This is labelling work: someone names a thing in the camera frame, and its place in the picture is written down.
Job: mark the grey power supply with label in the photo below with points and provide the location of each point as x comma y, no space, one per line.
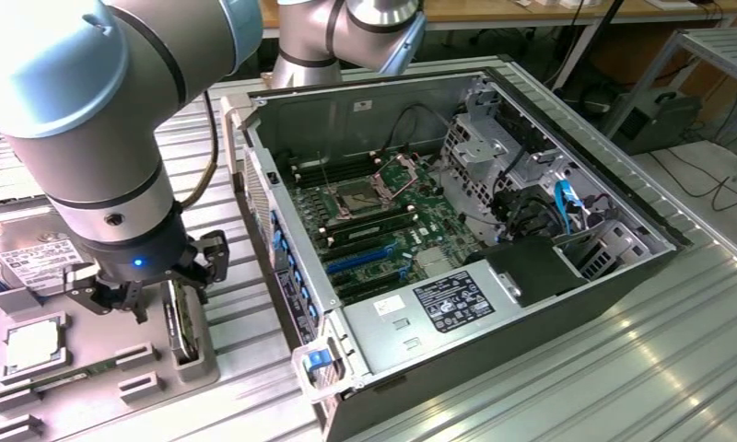
405,331

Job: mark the thin metal locking lever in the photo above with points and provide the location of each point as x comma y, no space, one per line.
325,172

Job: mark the black RAM stick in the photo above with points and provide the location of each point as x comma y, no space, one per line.
368,232

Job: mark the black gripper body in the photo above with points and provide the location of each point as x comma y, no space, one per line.
135,258

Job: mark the grey plastic parts rack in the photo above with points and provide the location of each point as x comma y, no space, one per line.
99,350

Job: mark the green graphics card with fan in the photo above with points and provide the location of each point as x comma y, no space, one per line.
181,322

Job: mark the CPU socket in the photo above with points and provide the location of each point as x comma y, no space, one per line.
356,198

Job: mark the silver hard disk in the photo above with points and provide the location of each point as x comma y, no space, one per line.
31,262

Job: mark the green RAM stick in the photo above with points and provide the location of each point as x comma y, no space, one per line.
73,377

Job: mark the open grey PC case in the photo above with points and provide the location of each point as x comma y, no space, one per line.
467,368

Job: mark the green motherboard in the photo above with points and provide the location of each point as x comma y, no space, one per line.
429,216

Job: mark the silver CPU chip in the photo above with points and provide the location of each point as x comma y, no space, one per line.
33,345

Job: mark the black box device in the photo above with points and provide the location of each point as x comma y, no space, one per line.
663,124

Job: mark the metal slat shelf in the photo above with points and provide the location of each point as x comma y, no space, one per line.
725,50

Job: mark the wooden desk with white frame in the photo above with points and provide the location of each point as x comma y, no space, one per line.
497,11

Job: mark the metal disk bay cage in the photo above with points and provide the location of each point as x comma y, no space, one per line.
473,152

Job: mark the silver chipset heatsink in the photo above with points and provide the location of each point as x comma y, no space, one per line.
436,262

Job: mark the blue expansion slot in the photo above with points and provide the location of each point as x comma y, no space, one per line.
359,260

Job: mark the metal socket cover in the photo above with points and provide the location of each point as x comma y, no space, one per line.
399,175

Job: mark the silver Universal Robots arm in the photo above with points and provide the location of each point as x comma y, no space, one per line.
85,138

